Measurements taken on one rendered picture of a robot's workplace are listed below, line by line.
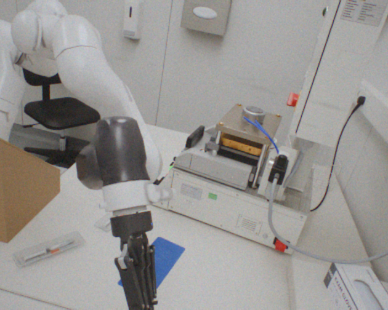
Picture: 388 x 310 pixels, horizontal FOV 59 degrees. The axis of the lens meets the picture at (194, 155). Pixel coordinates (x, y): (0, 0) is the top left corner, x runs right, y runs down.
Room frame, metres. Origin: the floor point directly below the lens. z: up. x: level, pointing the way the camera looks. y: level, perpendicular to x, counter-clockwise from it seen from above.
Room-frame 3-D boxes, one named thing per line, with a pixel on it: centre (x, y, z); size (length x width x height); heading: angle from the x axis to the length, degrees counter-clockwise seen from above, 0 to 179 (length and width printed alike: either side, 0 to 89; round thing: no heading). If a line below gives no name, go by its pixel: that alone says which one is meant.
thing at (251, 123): (1.09, -0.20, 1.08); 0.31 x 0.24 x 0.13; 165
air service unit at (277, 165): (0.87, -0.24, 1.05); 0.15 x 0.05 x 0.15; 165
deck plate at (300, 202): (1.11, -0.20, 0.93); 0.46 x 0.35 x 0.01; 75
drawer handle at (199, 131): (1.17, 0.01, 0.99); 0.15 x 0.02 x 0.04; 165
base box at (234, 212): (1.11, -0.16, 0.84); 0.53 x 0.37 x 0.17; 75
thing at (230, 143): (1.11, -0.17, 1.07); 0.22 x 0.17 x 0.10; 165
